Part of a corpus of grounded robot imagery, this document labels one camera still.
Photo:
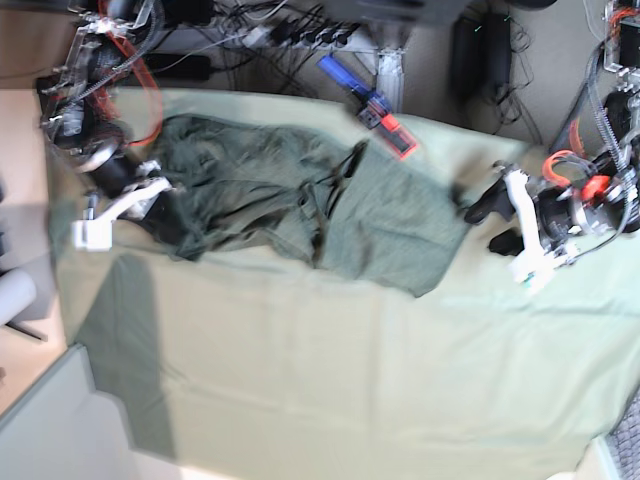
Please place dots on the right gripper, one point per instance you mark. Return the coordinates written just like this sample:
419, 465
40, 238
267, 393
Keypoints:
114, 172

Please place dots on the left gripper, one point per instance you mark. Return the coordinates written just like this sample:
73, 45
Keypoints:
562, 214

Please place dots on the green long-sleeve T-shirt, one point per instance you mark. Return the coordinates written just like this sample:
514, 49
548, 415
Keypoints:
354, 210

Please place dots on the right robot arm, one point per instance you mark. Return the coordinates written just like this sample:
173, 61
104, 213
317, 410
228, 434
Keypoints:
80, 123

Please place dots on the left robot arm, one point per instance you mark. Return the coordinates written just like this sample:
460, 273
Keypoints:
586, 195

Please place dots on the black power brick left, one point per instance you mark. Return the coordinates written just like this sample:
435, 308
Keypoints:
180, 67

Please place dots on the light green table cloth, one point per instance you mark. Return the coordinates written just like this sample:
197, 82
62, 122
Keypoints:
254, 366

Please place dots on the white cylinder roll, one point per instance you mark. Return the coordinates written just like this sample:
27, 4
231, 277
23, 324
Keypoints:
17, 292

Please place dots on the blue bar clamp centre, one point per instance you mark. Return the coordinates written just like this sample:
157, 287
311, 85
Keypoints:
374, 111

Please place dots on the black power adapter pair left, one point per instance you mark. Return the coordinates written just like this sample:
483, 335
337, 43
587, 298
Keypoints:
467, 62

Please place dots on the black power adapter pair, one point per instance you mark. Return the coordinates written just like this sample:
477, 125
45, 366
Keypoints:
497, 49
467, 62

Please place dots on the black power adapter pair right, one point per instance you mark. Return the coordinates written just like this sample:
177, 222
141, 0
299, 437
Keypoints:
497, 49

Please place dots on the black power strip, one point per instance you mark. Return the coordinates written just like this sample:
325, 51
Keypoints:
326, 35

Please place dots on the light green bin left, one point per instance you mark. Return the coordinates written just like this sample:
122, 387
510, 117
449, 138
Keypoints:
63, 428

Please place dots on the patterned grey basket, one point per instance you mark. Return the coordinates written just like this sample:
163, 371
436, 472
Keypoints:
623, 442

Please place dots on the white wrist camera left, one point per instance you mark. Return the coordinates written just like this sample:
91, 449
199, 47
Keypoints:
534, 268

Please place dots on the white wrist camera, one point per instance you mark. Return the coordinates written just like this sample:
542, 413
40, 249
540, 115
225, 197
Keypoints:
534, 268
94, 231

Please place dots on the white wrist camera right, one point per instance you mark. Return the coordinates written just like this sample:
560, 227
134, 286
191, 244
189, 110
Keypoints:
94, 231

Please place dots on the aluminium frame leg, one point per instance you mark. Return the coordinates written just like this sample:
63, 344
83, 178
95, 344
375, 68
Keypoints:
391, 40

